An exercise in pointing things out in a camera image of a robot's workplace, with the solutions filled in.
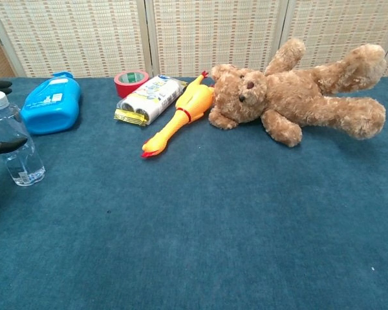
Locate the blue detergent pump bottle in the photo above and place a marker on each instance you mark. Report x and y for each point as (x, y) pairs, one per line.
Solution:
(51, 103)

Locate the blue felt table cover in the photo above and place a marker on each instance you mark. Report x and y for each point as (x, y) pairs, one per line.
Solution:
(197, 226)

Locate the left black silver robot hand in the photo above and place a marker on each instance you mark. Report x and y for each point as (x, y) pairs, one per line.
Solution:
(0, 147)

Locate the pack of rolled garbage bags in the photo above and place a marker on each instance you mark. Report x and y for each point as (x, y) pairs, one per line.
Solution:
(152, 97)

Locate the yellow rubber chicken toy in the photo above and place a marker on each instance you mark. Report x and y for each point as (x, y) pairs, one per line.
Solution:
(187, 106)

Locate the red tape roll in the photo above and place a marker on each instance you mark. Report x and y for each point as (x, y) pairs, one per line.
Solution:
(124, 85)

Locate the transparent water bottle white cap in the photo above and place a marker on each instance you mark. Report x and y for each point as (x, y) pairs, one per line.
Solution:
(19, 155)

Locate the brown teddy bear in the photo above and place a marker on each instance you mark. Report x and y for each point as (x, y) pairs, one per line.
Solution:
(294, 100)

